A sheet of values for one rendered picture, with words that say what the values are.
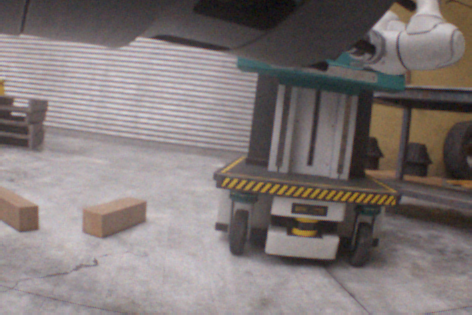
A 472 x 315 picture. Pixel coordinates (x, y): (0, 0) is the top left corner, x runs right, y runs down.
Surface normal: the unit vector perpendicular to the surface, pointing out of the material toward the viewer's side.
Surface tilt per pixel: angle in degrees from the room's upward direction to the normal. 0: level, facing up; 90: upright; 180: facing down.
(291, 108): 90
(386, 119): 90
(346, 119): 90
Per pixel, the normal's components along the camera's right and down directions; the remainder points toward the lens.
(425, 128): 0.14, 0.04
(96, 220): -0.22, -0.01
